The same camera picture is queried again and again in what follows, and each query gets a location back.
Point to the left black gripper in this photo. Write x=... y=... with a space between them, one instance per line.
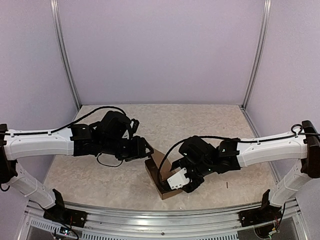
x=138 y=149

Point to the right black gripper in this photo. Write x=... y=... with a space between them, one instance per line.
x=190 y=188

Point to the brown cardboard paper box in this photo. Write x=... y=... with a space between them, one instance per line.
x=152 y=165

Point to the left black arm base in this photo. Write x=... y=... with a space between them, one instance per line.
x=67 y=216

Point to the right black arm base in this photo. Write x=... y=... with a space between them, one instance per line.
x=259 y=215

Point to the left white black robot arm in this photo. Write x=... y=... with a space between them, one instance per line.
x=114 y=135

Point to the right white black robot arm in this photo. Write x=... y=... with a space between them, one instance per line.
x=200 y=158

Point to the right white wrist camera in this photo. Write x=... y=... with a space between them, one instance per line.
x=178 y=180

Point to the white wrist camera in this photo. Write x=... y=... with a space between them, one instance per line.
x=178 y=180
x=131 y=128

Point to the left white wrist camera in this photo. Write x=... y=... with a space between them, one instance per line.
x=131 y=128

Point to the front aluminium frame rail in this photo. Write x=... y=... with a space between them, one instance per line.
x=104 y=223

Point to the left aluminium frame post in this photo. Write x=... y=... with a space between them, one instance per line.
x=54 y=4

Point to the aluminium frame post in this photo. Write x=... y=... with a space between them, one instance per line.
x=54 y=4
x=258 y=53

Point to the right aluminium frame post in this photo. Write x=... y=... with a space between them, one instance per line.
x=258 y=53

